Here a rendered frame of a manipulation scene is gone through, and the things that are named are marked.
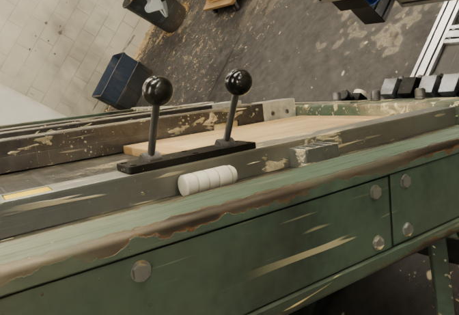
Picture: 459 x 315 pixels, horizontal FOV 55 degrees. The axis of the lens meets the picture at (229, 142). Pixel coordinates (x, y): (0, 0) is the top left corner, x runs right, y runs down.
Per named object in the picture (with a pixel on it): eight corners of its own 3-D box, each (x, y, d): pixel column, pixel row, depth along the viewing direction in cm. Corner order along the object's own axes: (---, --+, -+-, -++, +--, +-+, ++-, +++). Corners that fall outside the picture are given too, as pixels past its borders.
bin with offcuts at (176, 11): (195, 1, 542) (151, -34, 509) (175, 36, 536) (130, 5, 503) (177, 5, 586) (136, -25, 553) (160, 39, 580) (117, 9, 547)
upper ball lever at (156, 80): (168, 171, 60) (180, 82, 52) (142, 177, 58) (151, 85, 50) (156, 156, 62) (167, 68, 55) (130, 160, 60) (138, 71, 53)
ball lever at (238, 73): (240, 156, 66) (260, 74, 59) (219, 160, 64) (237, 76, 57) (227, 142, 68) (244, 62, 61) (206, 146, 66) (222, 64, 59)
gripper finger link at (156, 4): (155, 24, 140) (139, -4, 136) (169, 14, 142) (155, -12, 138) (158, 22, 137) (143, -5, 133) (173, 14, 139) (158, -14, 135)
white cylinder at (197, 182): (188, 199, 56) (240, 186, 60) (186, 176, 56) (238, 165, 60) (178, 195, 58) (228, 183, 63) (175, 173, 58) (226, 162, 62)
